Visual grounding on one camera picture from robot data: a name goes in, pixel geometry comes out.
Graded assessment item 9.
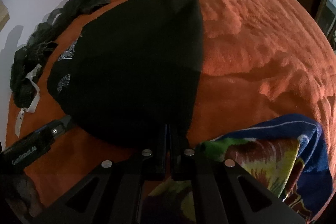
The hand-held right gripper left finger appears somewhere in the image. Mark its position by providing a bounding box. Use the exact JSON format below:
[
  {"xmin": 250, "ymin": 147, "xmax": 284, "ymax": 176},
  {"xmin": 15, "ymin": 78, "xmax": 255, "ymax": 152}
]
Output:
[{"xmin": 31, "ymin": 124, "xmax": 168, "ymax": 224}]

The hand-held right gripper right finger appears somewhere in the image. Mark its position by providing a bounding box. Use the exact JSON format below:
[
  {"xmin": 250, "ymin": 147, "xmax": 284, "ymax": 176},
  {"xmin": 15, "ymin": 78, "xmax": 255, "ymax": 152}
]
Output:
[{"xmin": 170, "ymin": 124, "xmax": 310, "ymax": 224}]

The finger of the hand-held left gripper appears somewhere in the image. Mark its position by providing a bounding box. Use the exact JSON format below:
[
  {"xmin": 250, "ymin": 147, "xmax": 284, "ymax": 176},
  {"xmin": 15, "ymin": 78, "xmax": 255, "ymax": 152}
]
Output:
[{"xmin": 51, "ymin": 115, "xmax": 74, "ymax": 136}]

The black paisley garment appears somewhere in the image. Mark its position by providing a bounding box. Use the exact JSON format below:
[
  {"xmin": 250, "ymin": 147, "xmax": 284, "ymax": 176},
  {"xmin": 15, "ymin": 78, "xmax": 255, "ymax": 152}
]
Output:
[{"xmin": 47, "ymin": 0, "xmax": 205, "ymax": 152}]

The pile of dark clothes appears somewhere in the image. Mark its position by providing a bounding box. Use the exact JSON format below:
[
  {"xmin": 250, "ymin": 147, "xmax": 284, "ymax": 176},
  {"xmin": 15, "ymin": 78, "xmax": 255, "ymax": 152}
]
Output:
[{"xmin": 10, "ymin": 0, "xmax": 111, "ymax": 107}]

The person's left hand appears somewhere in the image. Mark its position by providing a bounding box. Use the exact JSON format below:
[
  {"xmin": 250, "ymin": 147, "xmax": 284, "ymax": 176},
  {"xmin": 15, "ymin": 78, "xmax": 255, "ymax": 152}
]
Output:
[{"xmin": 0, "ymin": 174, "xmax": 42, "ymax": 218}]

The colourful printed blanket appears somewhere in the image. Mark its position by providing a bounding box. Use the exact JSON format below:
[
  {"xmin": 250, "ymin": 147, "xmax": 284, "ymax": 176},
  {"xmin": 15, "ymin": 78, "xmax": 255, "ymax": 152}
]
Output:
[{"xmin": 143, "ymin": 114, "xmax": 334, "ymax": 224}]

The orange blanket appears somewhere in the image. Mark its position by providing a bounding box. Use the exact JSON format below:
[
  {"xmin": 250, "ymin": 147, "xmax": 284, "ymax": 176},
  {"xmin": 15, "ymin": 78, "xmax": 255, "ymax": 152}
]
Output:
[{"xmin": 4, "ymin": 0, "xmax": 336, "ymax": 209}]

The white fabric strap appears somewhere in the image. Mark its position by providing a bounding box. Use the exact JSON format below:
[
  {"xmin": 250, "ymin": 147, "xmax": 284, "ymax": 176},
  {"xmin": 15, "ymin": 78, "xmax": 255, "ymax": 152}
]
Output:
[{"xmin": 15, "ymin": 64, "xmax": 40, "ymax": 136}]

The brown wall panel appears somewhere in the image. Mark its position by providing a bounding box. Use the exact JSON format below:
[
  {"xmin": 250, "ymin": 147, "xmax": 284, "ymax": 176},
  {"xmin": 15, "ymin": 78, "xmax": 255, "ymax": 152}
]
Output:
[{"xmin": 0, "ymin": 0, "xmax": 9, "ymax": 30}]

